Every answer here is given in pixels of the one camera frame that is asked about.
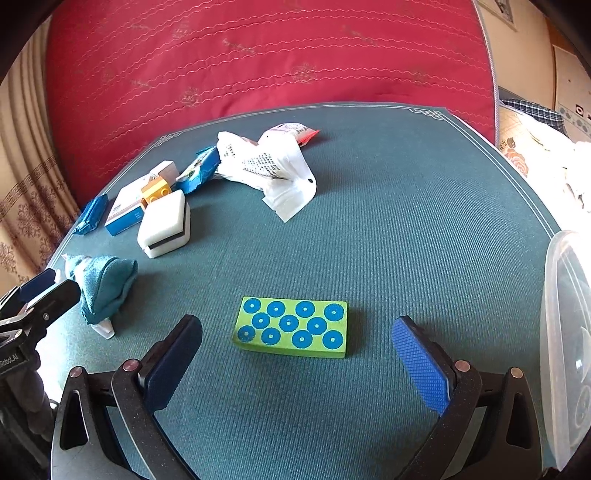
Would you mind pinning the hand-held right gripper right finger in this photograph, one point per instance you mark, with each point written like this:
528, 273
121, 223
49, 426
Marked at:
418, 364

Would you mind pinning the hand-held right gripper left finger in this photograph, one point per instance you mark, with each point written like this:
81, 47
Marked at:
171, 364

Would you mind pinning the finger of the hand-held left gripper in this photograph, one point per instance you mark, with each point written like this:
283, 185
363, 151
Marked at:
36, 282
53, 300

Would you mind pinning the teal cloth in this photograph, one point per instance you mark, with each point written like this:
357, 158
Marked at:
104, 281

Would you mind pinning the small dark blue snack packet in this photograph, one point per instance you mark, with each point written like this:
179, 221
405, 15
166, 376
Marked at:
90, 216

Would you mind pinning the blue and white box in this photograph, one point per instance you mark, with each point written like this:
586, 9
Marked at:
122, 210

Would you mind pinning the green block with blue circles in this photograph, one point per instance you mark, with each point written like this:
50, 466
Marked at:
291, 327

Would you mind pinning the white eraser block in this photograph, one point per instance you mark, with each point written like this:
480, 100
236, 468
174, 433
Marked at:
161, 221

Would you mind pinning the orange and yellow toy brick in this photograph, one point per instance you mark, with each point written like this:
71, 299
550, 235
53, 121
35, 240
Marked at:
154, 191

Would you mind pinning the clear plastic bin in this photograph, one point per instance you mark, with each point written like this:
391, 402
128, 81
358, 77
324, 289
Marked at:
561, 323

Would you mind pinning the white cube with zigzag pattern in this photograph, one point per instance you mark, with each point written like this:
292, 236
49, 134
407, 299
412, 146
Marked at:
166, 170

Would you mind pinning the blue cracker packet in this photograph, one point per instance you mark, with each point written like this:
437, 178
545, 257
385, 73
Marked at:
198, 168

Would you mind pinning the white plastic bag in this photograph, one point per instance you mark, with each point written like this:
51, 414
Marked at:
277, 170

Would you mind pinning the red and white snack packet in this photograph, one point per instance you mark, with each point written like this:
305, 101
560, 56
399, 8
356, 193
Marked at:
300, 131

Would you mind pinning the white plastic wrapper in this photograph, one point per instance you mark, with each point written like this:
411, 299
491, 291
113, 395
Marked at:
104, 328

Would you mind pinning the beige patterned curtain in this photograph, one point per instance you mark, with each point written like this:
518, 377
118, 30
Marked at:
27, 184

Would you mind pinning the green table mat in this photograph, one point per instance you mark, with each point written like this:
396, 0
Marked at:
392, 240

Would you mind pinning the floral checked bed sheet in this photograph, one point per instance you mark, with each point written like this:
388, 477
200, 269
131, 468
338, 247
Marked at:
512, 152

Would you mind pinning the plaid pillow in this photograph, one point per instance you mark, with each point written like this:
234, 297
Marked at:
535, 113

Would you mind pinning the red mattress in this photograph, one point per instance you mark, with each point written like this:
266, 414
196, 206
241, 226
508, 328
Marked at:
231, 55

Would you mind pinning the white wardrobe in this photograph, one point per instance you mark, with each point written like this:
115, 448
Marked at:
570, 78

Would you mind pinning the framed wall photo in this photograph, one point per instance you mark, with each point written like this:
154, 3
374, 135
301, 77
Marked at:
498, 11

